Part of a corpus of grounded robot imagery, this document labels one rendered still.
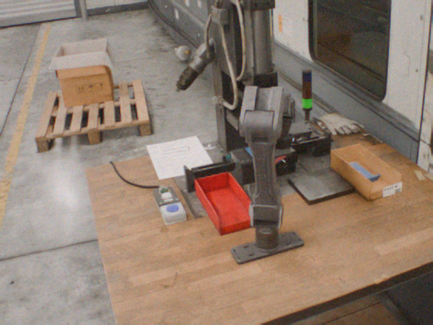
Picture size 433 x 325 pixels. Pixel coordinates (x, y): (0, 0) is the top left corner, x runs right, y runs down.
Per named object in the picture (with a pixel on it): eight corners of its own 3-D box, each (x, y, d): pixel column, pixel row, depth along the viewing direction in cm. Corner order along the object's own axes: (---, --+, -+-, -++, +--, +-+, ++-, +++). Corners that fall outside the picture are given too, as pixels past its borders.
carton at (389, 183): (369, 203, 154) (370, 182, 151) (329, 169, 175) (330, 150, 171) (400, 193, 158) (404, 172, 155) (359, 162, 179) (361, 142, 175)
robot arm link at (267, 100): (267, 95, 144) (241, 83, 114) (297, 96, 142) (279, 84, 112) (264, 137, 144) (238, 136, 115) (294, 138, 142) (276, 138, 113)
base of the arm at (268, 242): (226, 227, 131) (236, 241, 125) (294, 209, 138) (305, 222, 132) (229, 251, 135) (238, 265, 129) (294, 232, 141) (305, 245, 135)
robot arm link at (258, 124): (258, 209, 136) (249, 105, 118) (282, 210, 135) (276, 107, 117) (254, 224, 132) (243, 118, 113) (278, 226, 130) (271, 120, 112)
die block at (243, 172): (242, 185, 166) (240, 165, 163) (232, 172, 175) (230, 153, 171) (295, 172, 173) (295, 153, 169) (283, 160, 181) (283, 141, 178)
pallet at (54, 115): (51, 105, 509) (48, 92, 502) (142, 91, 531) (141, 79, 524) (38, 152, 405) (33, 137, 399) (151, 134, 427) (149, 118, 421)
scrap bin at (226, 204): (220, 236, 141) (218, 219, 138) (196, 195, 162) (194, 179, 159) (258, 225, 145) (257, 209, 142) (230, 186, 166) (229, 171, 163)
